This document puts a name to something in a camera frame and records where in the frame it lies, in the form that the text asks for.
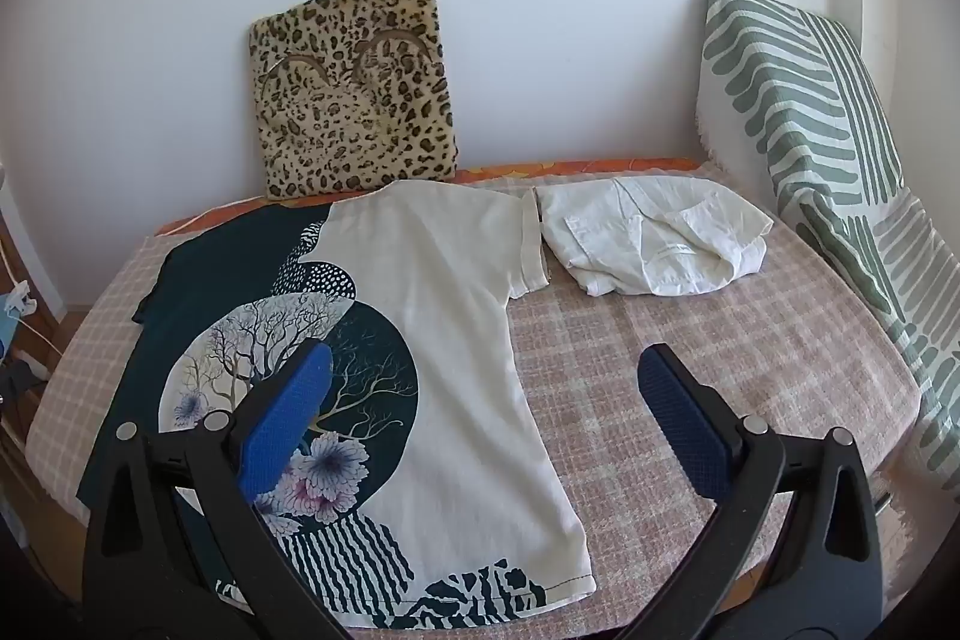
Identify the leopard print cushion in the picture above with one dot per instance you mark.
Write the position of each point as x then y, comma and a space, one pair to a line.
352, 108

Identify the crumpled white shirt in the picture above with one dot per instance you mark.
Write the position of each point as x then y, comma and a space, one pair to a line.
660, 242

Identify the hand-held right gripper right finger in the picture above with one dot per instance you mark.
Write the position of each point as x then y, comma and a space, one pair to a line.
679, 415

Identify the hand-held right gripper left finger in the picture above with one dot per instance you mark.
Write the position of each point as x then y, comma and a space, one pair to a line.
289, 415

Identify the cream and teal printed t-shirt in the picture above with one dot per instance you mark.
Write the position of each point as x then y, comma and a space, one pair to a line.
450, 310

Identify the green striped white cushion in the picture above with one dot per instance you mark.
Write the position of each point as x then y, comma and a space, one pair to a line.
810, 108

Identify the pink checked blanket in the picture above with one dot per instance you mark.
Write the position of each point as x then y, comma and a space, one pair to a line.
675, 325

